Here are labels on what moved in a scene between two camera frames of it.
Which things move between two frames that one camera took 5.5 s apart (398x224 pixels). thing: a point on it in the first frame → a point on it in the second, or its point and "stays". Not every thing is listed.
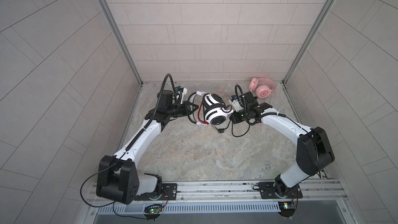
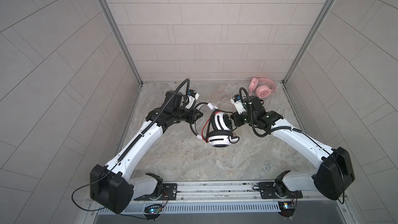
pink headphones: x=263 y=86 stays
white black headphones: x=204 y=108 → x=221 y=135
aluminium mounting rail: x=247 y=191 stays
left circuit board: x=153 y=209 stays
